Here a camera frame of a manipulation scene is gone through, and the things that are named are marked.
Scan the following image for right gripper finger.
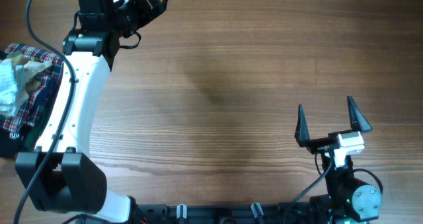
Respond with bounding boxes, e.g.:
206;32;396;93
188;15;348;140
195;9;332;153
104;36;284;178
347;96;373;133
294;104;311;147

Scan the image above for light blue striped baby pants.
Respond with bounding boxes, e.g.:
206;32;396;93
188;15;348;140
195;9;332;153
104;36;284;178
1;59;22;114

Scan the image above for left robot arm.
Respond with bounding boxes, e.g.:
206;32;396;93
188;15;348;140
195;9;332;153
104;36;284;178
15;0;168;223

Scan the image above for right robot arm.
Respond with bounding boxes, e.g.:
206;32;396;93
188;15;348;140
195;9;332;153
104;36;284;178
283;96;383;223

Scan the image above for red blue plaid shirt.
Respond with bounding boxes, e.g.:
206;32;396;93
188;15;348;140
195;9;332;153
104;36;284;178
1;43;64;132

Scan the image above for olive green garment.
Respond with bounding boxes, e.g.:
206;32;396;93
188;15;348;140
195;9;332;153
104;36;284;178
7;50;40;93

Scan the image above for white baby garment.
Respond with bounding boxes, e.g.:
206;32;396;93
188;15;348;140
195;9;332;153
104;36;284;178
1;61;52;118

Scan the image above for dark green folded garment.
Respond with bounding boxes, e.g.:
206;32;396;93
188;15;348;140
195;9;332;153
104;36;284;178
24;118;48;151

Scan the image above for navy blue folded garment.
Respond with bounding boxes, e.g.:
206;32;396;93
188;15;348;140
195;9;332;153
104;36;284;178
1;77;61;159

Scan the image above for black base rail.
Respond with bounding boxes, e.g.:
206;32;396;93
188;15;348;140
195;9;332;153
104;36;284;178
130;202;332;224

